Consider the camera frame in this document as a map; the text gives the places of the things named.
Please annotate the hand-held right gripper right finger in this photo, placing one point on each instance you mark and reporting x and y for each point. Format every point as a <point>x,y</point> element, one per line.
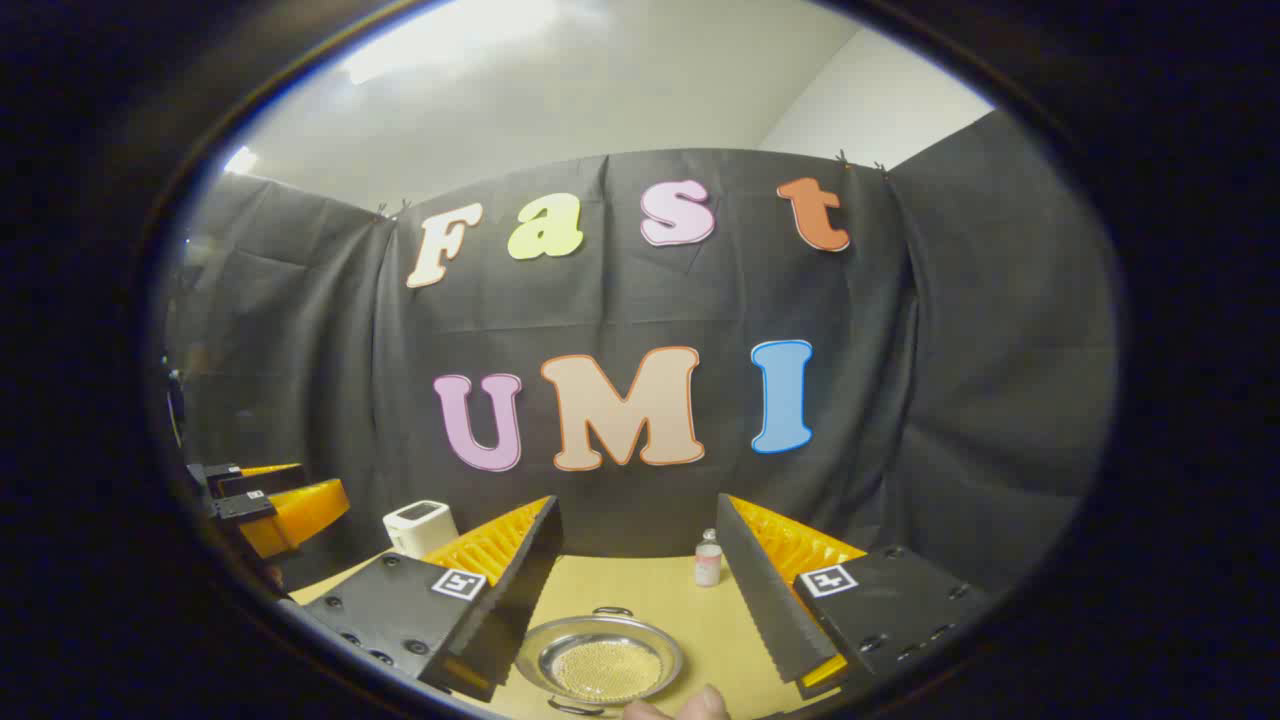
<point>760,590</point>

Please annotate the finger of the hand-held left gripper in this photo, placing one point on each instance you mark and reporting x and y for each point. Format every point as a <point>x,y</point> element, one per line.
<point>255,478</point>
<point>300,515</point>

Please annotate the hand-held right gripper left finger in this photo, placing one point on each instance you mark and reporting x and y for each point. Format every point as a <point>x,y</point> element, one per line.
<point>520,590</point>

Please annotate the clear bottle with pink label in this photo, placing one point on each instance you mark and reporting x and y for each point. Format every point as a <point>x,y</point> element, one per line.
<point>708,565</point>

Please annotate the white toaster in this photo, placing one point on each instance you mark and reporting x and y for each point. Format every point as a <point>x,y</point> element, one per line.
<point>418,528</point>

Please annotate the pile of pale yellow beads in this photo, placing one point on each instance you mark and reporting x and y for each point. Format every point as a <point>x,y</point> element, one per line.
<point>610,668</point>

